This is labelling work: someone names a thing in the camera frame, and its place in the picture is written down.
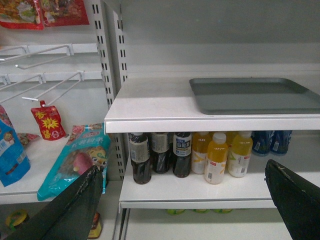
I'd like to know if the grey-silver rectangular tray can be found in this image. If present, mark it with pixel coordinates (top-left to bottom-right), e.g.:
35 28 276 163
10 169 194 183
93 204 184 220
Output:
189 77 320 116

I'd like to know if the orange juice bottle back left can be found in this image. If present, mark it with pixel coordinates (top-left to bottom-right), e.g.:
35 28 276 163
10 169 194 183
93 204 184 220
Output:
191 131 211 174

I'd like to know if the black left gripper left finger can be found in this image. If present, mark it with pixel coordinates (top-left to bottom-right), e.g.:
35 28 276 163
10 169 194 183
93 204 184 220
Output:
7 165 103 240

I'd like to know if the orange juice bottle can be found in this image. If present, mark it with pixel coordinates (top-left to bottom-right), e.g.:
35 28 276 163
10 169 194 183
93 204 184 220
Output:
204 132 228 185
191 131 211 174

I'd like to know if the orange juice bottle front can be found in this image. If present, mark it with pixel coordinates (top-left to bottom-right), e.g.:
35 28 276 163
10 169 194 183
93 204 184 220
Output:
204 132 228 185

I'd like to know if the red snack bag top right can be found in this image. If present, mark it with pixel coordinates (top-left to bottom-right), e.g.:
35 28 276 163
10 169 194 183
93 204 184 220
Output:
40 0 89 27

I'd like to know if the blue drink bottle left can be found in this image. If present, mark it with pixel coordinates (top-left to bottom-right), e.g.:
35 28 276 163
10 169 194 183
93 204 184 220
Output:
251 130 272 157

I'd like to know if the yellow juice bottle right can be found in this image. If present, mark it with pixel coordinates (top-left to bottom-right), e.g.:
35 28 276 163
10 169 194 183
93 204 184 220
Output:
227 131 253 178

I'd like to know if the brown sauce bottle bottom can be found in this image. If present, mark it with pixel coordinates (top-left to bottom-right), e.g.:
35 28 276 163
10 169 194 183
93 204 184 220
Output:
88 211 102 239

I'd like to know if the white peg hook lower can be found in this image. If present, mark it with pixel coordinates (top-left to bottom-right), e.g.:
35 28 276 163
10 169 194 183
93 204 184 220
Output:
0 70 85 106

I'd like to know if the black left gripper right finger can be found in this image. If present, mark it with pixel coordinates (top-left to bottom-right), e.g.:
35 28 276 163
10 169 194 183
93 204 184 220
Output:
265 159 320 240

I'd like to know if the blue drink bottle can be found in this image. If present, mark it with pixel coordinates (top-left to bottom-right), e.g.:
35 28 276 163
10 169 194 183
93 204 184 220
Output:
269 130 293 156
251 130 272 157

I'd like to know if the yellow-lid jar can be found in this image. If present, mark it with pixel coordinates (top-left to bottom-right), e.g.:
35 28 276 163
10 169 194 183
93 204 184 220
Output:
5 209 29 230

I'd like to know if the red sauce pouch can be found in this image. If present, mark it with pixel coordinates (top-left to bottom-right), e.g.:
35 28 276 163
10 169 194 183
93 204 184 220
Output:
30 100 67 141

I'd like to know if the white peg hook upper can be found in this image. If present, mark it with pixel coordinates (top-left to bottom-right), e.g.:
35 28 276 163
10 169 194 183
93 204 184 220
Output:
0 44 74 70

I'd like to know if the white slotted shelf upright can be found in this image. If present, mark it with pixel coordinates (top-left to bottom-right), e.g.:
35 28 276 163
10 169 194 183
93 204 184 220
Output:
91 0 127 181

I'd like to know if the blue snack bag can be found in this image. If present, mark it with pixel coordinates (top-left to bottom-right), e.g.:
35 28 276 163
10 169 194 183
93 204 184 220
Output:
0 106 31 187

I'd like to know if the blue drink bottle right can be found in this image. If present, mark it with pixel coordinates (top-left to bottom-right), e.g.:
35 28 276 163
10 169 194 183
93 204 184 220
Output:
269 130 293 156

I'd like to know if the dark tea bottle front left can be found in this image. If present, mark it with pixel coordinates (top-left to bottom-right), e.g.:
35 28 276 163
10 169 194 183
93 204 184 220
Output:
129 132 152 185

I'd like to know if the teal snack bag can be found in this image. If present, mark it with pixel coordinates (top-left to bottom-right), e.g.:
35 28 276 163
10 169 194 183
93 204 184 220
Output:
37 123 111 202

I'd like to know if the red snack bag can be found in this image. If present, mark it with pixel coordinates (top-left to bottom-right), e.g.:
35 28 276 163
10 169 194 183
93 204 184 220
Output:
0 0 44 31
40 0 89 27

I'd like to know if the dark tea bottle blue label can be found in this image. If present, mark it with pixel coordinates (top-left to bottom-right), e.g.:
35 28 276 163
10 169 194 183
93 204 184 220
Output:
172 132 192 178

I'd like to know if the red snack bag top left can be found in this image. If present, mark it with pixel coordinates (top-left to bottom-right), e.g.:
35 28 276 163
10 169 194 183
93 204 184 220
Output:
0 0 44 31

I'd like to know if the white lower shelf board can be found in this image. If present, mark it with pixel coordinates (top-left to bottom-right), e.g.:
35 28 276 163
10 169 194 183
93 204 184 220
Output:
119 153 320 209

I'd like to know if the dark tea bottle middle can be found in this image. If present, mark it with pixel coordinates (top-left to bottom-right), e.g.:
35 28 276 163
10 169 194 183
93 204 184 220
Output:
151 132 170 174

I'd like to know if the white peg hook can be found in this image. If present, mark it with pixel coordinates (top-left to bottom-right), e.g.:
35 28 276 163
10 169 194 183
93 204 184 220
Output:
0 44 74 70
0 70 85 106

